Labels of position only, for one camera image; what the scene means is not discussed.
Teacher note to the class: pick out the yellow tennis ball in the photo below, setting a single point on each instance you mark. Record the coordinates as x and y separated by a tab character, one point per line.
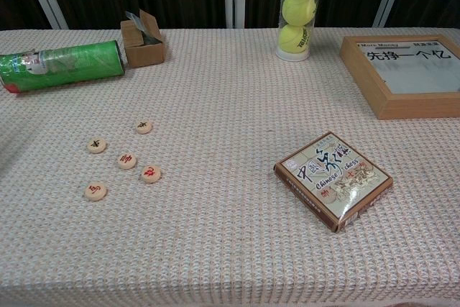
293	38
299	8

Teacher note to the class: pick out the black soldier wooden chess piece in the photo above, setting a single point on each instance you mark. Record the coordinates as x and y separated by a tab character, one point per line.
144	127
96	145

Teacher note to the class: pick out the red cannon wooden chess piece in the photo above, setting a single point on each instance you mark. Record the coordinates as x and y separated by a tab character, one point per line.
150	174

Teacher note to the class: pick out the green chip can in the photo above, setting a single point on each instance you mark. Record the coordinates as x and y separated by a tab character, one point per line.
79	64

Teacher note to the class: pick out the small patterned square box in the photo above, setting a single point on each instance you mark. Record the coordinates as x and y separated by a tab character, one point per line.
330	177

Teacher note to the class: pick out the red general wooden chess piece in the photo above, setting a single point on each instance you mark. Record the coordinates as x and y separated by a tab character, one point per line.
127	160

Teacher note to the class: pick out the beige woven tablecloth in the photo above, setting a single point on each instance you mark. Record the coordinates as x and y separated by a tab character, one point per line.
215	213

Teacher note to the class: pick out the wooden framed money box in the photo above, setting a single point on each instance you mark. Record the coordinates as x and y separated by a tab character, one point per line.
363	77

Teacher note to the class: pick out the red horse wooden chess piece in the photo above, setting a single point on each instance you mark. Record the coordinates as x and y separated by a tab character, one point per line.
96	192

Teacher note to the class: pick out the wooden block pieces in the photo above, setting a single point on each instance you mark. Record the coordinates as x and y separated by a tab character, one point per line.
143	55

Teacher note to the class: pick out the grey plastic bag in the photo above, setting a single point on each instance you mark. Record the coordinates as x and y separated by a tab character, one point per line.
149	35

